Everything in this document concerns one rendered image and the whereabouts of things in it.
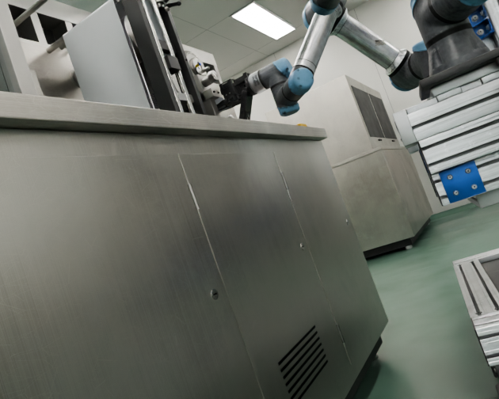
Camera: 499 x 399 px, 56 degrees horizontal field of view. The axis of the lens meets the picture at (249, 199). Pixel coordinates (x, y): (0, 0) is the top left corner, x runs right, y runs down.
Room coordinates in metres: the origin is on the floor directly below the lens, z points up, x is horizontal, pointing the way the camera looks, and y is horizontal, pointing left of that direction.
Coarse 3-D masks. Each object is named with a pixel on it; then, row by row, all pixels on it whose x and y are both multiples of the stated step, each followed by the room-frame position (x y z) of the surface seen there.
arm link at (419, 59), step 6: (420, 42) 1.62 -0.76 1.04; (414, 48) 1.65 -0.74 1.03; (420, 48) 1.62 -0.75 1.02; (414, 54) 1.66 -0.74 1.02; (420, 54) 1.63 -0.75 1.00; (426, 54) 1.61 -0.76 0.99; (408, 60) 1.71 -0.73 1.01; (414, 60) 1.67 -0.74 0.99; (420, 60) 1.64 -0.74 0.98; (426, 60) 1.62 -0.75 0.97; (414, 66) 1.68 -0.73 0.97; (420, 66) 1.66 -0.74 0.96; (426, 66) 1.63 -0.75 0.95; (414, 72) 1.69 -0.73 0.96; (420, 72) 1.68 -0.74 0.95; (426, 72) 1.63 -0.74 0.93; (420, 78) 1.71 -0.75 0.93
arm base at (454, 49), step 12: (468, 24) 1.14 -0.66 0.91; (444, 36) 1.14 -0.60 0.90; (456, 36) 1.13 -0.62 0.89; (468, 36) 1.13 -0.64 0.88; (432, 48) 1.17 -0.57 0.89; (444, 48) 1.14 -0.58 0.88; (456, 48) 1.13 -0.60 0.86; (468, 48) 1.12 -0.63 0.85; (480, 48) 1.12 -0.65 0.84; (432, 60) 1.18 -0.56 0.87; (444, 60) 1.14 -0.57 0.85; (456, 60) 1.12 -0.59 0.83; (432, 72) 1.18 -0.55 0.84
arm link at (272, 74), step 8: (272, 64) 1.59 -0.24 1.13; (280, 64) 1.57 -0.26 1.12; (288, 64) 1.59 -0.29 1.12; (264, 72) 1.60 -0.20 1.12; (272, 72) 1.59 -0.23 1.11; (280, 72) 1.58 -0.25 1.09; (288, 72) 1.58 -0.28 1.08; (264, 80) 1.61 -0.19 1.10; (272, 80) 1.59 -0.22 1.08; (280, 80) 1.59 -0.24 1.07
